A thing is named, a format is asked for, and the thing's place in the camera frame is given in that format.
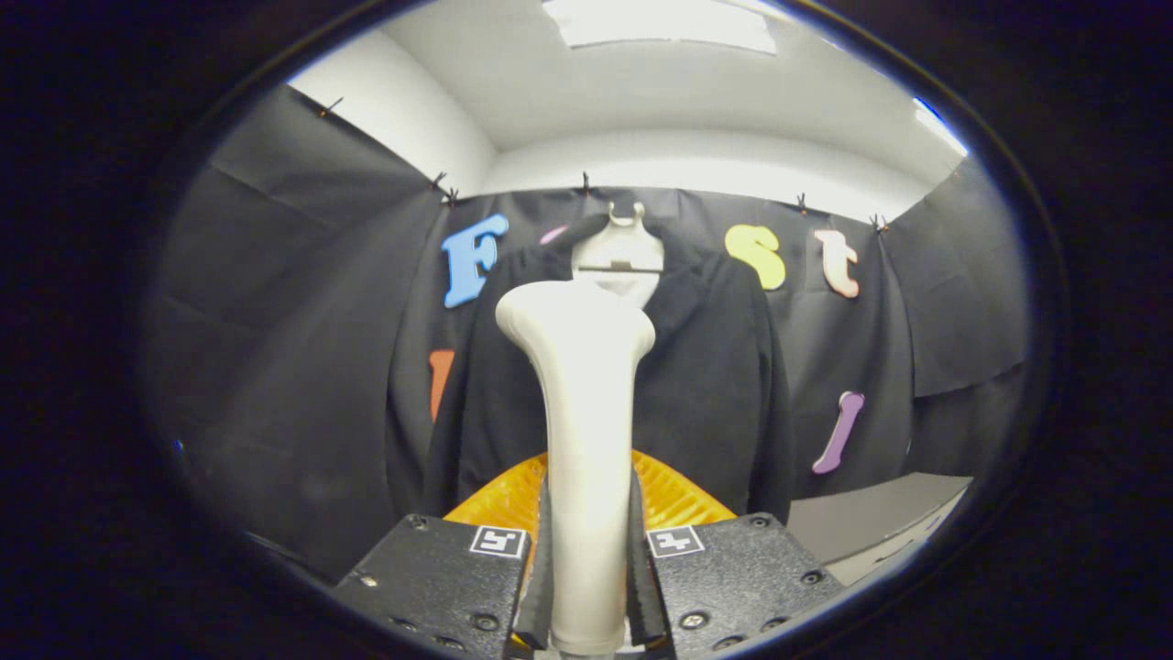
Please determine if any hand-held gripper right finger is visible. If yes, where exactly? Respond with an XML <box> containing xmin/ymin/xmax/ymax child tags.
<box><xmin>628</xmin><ymin>449</ymin><xmax>844</xmax><ymax>660</ymax></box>

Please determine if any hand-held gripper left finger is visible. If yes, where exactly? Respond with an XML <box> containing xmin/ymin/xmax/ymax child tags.
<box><xmin>332</xmin><ymin>449</ymin><xmax>557</xmax><ymax>660</ymax></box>

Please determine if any white garment steamer with hose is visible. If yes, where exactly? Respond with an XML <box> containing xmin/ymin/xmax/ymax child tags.
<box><xmin>495</xmin><ymin>280</ymin><xmax>657</xmax><ymax>657</ymax></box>

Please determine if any black suit jacket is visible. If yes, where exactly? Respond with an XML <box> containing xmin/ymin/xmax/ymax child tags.
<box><xmin>426</xmin><ymin>215</ymin><xmax>796</xmax><ymax>523</ymax></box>

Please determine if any grey and beige cabinet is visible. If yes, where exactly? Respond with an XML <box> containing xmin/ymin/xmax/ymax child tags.
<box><xmin>786</xmin><ymin>472</ymin><xmax>974</xmax><ymax>588</ymax></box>

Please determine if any white mannequin torso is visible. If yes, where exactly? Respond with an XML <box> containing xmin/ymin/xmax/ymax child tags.
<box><xmin>571</xmin><ymin>202</ymin><xmax>665</xmax><ymax>308</ymax></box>

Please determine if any black backdrop cloth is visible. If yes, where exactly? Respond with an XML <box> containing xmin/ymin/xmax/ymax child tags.
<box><xmin>147</xmin><ymin>87</ymin><xmax>1027</xmax><ymax>583</ymax></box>

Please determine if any ceiling light panel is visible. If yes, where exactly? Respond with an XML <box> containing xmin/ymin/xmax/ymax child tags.
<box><xmin>541</xmin><ymin>0</ymin><xmax>780</xmax><ymax>56</ymax></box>

